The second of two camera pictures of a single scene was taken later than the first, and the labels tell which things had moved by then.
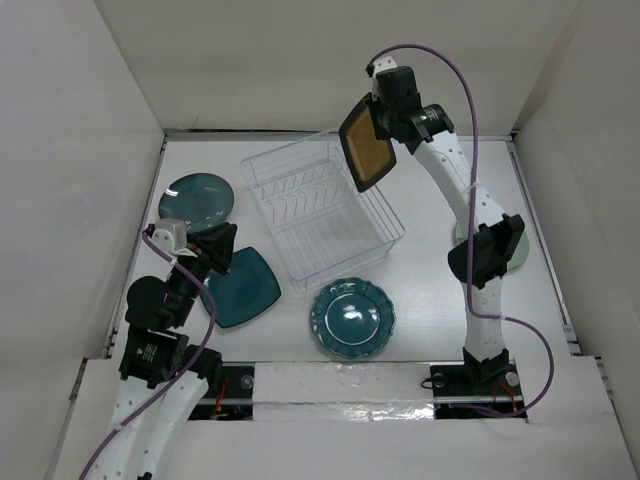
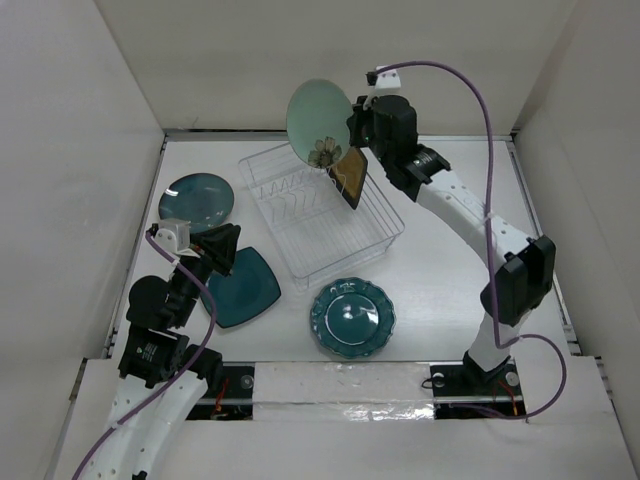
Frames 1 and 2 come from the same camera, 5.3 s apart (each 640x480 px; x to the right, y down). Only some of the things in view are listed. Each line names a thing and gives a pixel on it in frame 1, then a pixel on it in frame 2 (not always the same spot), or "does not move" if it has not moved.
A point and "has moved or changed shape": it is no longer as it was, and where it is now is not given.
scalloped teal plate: (352, 317) does not move
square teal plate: (248, 288) does not move
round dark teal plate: (202, 200) does not move
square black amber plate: (371, 159) has moved or changed shape
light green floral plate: (518, 256) has moved or changed shape
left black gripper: (216, 247) does not move
